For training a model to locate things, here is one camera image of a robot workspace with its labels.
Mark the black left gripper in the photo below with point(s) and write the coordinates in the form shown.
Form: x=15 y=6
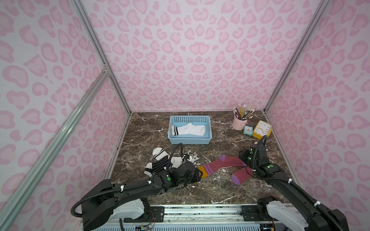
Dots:
x=191 y=174

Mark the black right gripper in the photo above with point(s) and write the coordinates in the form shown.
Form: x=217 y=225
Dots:
x=247 y=156

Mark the black striped sock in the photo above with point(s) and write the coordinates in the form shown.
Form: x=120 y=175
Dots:
x=161 y=161

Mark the maroon purple sock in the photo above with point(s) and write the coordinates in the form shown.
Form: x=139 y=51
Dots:
x=221 y=162
x=240 y=176

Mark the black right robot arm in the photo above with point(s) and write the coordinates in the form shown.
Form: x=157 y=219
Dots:
x=309 y=214

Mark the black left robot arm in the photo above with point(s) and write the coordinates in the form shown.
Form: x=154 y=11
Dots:
x=98 y=205

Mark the small teal cube clock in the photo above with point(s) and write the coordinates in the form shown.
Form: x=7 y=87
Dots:
x=247 y=130

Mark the yellow square alarm clock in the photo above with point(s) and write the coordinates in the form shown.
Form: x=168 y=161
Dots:
x=262 y=129

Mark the pink pencil cup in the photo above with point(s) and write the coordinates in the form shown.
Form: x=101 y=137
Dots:
x=238 y=124

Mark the bundle of coloured pencils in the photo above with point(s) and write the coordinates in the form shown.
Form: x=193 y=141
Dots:
x=243 y=112

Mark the light blue plastic basket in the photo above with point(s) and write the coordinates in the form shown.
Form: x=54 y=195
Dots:
x=180 y=121

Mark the aluminium front rail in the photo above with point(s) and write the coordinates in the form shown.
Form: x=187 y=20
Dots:
x=193 y=214

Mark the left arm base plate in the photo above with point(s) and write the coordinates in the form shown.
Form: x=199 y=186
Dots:
x=140 y=211

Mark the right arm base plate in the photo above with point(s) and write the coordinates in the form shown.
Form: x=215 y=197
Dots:
x=259 y=211

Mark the aluminium frame strut left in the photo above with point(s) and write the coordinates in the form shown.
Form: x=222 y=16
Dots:
x=19 y=198

